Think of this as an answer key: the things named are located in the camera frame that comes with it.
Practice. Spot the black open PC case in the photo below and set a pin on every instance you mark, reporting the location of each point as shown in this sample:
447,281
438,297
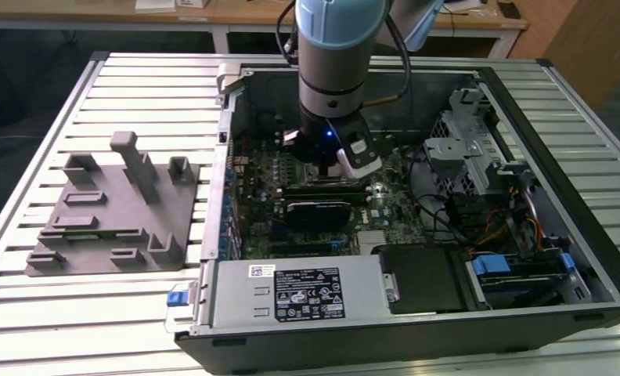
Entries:
394,348

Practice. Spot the metal drive cage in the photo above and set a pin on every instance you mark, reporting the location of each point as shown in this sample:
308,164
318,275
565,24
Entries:
454,150

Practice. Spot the green motherboard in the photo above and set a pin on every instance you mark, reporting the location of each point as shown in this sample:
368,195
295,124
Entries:
399,203

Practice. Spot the CPU socket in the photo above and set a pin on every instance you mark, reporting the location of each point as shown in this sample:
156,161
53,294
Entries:
308,182

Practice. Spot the blue disk carrier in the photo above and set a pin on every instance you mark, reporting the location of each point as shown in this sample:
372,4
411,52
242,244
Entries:
490,266

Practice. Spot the silver power supply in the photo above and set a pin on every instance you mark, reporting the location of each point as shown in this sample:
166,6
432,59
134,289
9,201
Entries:
236,293

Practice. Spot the grey parts rack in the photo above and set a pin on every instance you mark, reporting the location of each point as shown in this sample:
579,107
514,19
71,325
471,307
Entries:
132,219

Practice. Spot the black RAM slot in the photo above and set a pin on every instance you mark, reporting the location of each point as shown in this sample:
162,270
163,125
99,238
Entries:
326,192
326,199
326,189
326,196

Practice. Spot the blue case latch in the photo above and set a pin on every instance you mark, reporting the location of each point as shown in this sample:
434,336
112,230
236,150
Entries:
179,297

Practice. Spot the wooden cabinet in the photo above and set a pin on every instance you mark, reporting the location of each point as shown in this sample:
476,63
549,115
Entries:
593,47

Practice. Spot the black graphics card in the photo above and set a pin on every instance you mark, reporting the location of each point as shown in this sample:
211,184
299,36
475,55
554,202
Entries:
318,214

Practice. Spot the green RAM stick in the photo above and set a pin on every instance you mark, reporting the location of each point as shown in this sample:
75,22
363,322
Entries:
88,236

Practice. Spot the wooden desk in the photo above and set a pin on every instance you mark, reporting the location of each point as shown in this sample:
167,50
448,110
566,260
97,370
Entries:
200,17

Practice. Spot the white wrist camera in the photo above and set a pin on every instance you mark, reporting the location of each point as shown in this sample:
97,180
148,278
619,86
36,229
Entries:
362,164

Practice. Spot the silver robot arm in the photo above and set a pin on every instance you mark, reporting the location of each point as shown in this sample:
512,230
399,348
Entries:
331,66

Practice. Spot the silver chipset heatsink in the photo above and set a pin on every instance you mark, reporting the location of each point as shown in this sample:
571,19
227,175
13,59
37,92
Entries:
372,241

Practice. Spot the small black desk object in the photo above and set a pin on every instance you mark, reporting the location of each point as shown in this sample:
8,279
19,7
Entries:
508,9

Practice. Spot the small white box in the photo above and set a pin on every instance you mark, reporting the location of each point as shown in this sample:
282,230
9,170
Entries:
192,2

